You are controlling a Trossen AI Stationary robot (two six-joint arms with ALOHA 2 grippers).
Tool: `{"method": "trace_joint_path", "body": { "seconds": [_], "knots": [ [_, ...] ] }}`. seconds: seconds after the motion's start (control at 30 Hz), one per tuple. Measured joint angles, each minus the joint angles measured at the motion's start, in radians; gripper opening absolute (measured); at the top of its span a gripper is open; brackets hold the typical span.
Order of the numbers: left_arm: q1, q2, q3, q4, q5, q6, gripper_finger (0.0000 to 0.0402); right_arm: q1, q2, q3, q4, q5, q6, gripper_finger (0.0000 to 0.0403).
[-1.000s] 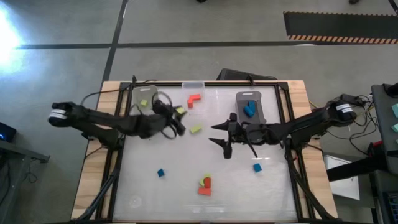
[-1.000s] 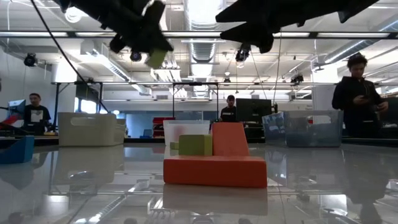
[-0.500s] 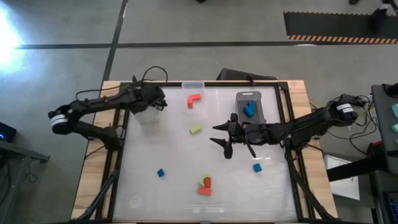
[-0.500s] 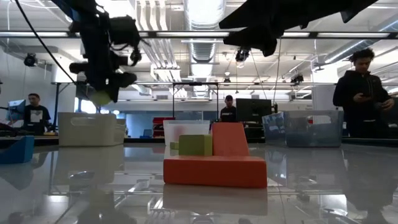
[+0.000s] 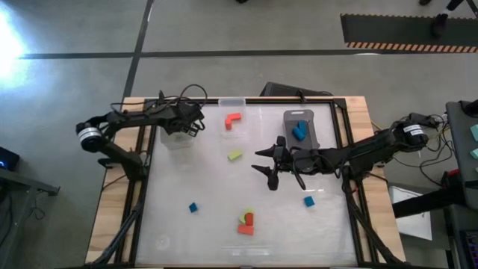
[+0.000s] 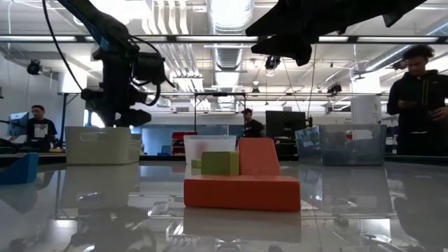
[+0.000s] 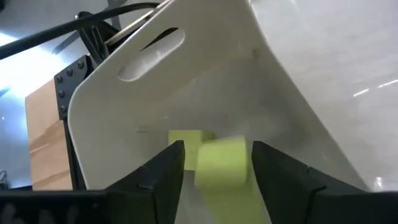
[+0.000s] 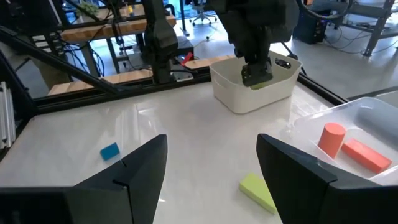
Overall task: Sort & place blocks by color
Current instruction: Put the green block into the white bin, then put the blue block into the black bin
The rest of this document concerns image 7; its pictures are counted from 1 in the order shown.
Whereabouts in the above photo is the long green foam block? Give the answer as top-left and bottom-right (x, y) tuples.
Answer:
(195, 136), (249, 190)

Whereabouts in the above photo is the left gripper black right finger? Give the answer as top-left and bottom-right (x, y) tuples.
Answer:
(252, 141), (368, 224)

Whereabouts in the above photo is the green foam cube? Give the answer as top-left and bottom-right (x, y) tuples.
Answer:
(167, 129), (215, 171)

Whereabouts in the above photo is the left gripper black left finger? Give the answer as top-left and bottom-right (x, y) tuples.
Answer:
(105, 139), (186, 224)

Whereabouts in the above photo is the white plastic bin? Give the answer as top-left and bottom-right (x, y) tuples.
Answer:
(67, 0), (369, 224)

